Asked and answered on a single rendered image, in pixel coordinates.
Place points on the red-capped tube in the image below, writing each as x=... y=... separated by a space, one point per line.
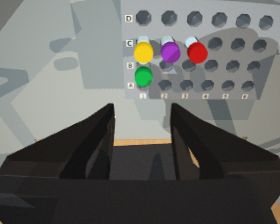
x=196 y=51

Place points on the grey tube rack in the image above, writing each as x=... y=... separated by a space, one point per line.
x=206 y=20

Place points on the yellow-capped sample tube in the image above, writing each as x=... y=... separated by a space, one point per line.
x=143 y=51

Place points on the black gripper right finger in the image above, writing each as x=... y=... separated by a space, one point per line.
x=220 y=154

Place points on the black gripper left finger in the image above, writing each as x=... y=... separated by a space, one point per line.
x=65 y=153

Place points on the grey bench mat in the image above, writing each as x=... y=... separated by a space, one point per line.
x=62 y=60

